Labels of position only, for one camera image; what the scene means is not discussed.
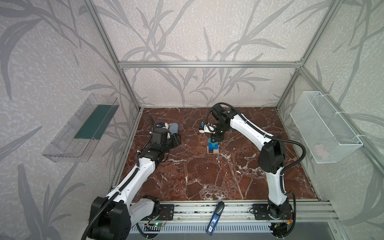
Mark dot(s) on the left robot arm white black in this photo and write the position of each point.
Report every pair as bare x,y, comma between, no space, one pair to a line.
113,216

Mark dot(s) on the clear plastic wall bin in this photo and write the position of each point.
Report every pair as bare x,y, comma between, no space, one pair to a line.
77,140

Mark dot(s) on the teal triangular roof block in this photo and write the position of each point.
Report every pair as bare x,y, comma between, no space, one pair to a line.
213,143

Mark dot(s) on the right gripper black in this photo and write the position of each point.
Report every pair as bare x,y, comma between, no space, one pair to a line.
213,135

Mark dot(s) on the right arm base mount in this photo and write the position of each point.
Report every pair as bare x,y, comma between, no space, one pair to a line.
271,212

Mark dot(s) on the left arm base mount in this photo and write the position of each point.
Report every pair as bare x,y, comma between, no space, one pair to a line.
163,212

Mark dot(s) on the grey-blue glasses case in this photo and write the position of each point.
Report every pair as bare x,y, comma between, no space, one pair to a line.
173,128

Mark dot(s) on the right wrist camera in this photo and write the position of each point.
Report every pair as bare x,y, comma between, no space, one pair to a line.
207,128

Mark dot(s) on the pink object in basket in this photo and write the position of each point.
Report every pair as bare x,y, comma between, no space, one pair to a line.
320,150

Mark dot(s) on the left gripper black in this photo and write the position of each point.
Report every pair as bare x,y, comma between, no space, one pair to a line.
175,139

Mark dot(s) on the blue black handheld scanner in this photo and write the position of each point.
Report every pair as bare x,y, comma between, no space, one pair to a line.
215,218

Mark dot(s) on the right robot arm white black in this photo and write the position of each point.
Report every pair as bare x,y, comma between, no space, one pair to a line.
272,155

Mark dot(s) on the white wire mesh basket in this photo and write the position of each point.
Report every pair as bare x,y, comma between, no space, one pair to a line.
320,123

